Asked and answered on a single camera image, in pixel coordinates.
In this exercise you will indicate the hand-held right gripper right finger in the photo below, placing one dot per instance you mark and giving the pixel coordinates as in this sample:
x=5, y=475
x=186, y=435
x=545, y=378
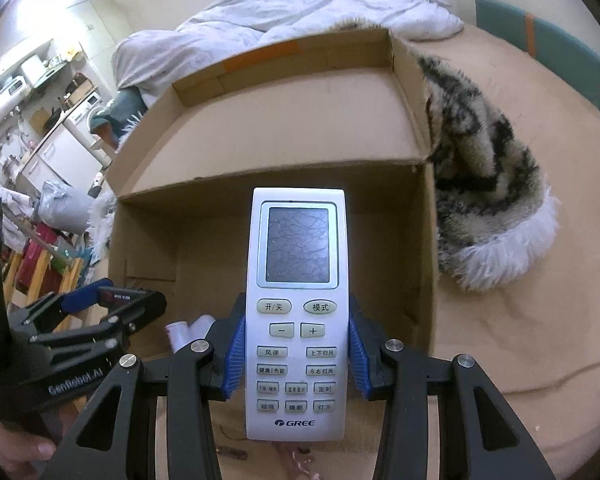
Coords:
x=358, y=360

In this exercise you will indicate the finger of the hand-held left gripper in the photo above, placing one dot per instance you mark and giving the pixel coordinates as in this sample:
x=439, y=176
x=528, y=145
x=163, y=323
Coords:
x=80, y=299
x=140, y=307

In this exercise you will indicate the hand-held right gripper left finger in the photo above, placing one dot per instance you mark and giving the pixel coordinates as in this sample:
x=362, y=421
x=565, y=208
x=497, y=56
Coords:
x=235, y=355

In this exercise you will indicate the white bottle with red label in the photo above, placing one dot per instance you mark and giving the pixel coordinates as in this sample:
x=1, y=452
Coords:
x=177, y=335

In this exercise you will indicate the white remote control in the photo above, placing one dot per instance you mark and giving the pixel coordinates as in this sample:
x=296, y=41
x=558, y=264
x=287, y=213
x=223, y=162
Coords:
x=297, y=330

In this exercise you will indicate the brown cardboard box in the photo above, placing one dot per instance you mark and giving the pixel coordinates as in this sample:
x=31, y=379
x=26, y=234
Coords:
x=205, y=240

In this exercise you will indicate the person's left hand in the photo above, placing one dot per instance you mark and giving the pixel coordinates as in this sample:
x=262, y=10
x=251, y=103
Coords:
x=15, y=447

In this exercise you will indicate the yellow wooden chair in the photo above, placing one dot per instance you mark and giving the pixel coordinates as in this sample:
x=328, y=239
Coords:
x=45, y=272

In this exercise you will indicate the grey stuffed bag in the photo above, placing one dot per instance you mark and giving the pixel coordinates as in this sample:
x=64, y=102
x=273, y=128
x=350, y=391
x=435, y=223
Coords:
x=62, y=207

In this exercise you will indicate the white kitchen cabinets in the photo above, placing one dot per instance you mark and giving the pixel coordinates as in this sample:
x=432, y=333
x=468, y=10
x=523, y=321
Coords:
x=60, y=155

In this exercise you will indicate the beige bed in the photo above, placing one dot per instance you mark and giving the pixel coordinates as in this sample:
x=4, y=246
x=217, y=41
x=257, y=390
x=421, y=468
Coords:
x=530, y=335

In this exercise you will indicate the white washing machine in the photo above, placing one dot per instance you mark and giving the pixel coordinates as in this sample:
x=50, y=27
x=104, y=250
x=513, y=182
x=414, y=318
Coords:
x=87, y=110

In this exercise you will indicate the teal cushion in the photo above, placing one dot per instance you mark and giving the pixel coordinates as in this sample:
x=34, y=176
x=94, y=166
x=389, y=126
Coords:
x=117, y=107

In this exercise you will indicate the white water heater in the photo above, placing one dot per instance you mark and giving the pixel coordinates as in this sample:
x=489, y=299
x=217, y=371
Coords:
x=0, y=110

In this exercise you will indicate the fluffy patterned blanket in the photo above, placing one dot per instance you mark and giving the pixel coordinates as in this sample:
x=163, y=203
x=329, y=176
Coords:
x=480, y=175

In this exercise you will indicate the white microwave oven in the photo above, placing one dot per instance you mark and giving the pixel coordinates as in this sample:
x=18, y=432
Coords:
x=10, y=87

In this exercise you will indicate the white cylindrical appliance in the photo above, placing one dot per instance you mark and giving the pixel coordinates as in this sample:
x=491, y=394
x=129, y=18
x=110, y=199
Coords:
x=32, y=71

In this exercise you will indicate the white duvet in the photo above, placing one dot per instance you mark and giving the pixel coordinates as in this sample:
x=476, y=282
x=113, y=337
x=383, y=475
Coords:
x=290, y=15

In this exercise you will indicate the teal headboard panel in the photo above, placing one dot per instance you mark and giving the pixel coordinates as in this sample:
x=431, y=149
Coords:
x=555, y=45

